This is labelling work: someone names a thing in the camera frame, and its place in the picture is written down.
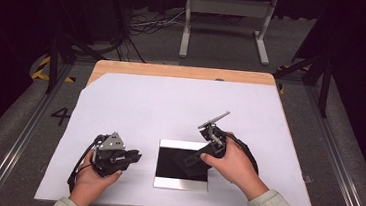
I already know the black metal stand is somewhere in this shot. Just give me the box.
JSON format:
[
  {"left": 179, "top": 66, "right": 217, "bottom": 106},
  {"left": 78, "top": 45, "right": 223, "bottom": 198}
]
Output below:
[
  {"left": 269, "top": 50, "right": 336, "bottom": 120},
  {"left": 42, "top": 30, "right": 110, "bottom": 100}
]

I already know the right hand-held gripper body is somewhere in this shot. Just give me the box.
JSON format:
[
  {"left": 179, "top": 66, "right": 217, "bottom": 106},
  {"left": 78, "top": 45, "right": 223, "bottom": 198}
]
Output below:
[{"left": 194, "top": 107, "right": 232, "bottom": 160}]

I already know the bundle of floor cables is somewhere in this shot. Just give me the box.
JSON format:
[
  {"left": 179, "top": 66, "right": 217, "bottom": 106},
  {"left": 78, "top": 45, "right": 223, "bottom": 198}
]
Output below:
[{"left": 117, "top": 2, "right": 187, "bottom": 68}]

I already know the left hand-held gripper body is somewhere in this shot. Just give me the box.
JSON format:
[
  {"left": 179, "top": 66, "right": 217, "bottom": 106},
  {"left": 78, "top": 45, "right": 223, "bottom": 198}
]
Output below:
[{"left": 89, "top": 129, "right": 136, "bottom": 181}]

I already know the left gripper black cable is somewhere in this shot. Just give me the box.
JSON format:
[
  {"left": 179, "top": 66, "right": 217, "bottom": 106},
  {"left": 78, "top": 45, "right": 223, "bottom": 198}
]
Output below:
[{"left": 65, "top": 132, "right": 103, "bottom": 196}]

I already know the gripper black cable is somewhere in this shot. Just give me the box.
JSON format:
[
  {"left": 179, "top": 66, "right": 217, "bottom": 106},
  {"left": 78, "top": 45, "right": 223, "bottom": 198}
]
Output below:
[
  {"left": 65, "top": 132, "right": 103, "bottom": 196},
  {"left": 220, "top": 132, "right": 263, "bottom": 176}
]

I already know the person's right hand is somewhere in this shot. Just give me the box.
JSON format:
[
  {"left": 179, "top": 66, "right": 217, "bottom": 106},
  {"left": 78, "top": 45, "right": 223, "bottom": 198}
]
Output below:
[{"left": 196, "top": 129, "right": 274, "bottom": 203}]

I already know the person's left hand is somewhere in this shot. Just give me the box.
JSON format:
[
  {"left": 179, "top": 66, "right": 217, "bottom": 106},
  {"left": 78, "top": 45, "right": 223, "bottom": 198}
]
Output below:
[{"left": 68, "top": 147, "right": 125, "bottom": 206}]

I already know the white metal stand frame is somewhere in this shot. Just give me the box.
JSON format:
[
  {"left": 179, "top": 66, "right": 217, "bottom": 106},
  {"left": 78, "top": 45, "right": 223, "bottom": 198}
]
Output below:
[{"left": 178, "top": 0, "right": 279, "bottom": 67}]

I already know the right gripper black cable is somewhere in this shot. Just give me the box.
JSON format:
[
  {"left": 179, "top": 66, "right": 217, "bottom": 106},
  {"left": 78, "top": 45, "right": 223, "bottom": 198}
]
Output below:
[{"left": 220, "top": 132, "right": 263, "bottom": 176}]

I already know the silver picture frame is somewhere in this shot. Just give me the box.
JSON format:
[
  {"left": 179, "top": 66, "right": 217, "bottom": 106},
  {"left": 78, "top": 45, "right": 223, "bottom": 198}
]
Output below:
[{"left": 151, "top": 137, "right": 214, "bottom": 194}]

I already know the large white paper sheet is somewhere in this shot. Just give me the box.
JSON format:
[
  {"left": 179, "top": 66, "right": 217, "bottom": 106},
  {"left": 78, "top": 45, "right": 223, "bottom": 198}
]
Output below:
[{"left": 34, "top": 65, "right": 325, "bottom": 206}]

